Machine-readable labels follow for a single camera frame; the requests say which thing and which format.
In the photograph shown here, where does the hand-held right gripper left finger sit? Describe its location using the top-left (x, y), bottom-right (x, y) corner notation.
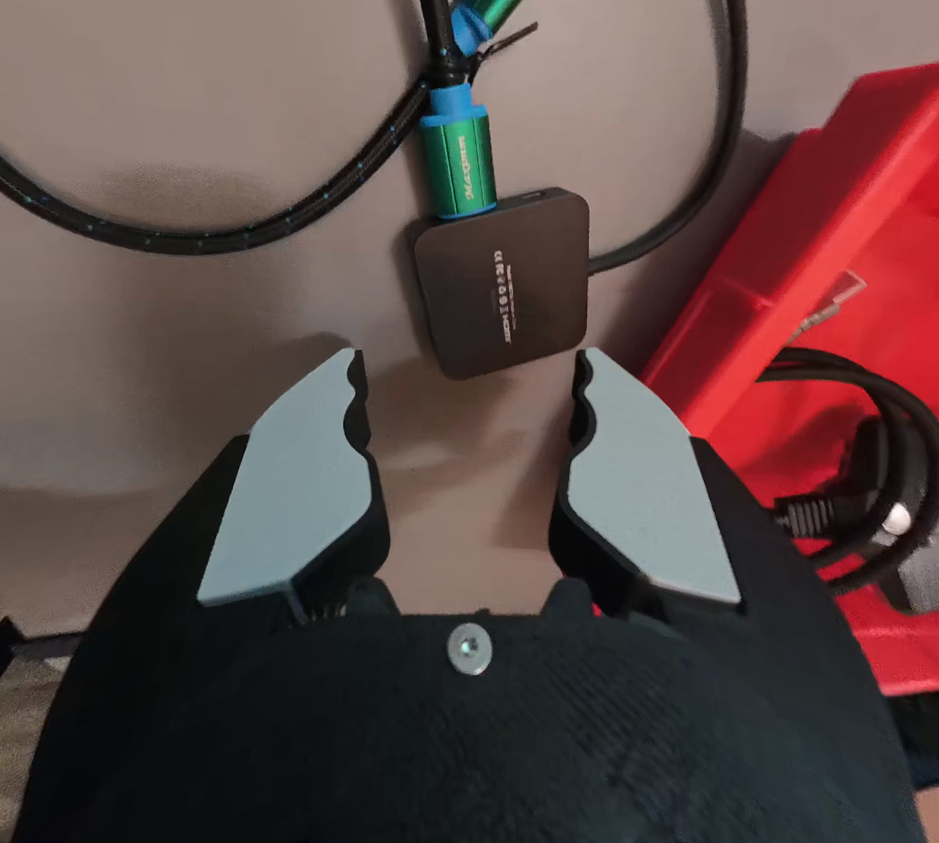
top-left (197, 346), bottom-right (391, 624)

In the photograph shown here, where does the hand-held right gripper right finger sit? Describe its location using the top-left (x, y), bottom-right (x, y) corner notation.
top-left (549, 346), bottom-right (742, 617)

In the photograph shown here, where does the square black adapter box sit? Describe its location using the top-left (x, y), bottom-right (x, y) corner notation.
top-left (409, 186), bottom-right (592, 382)

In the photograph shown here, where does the red plastic bin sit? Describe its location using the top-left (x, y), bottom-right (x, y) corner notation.
top-left (637, 62), bottom-right (939, 699)

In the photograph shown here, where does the braided cable with green plugs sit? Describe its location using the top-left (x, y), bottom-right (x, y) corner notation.
top-left (0, 0), bottom-right (575, 256)

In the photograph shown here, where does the thin black adapter cable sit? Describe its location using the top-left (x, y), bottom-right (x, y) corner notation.
top-left (587, 0), bottom-right (751, 274)

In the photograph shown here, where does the grey desk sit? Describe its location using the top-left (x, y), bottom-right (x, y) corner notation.
top-left (0, 0), bottom-right (939, 620)

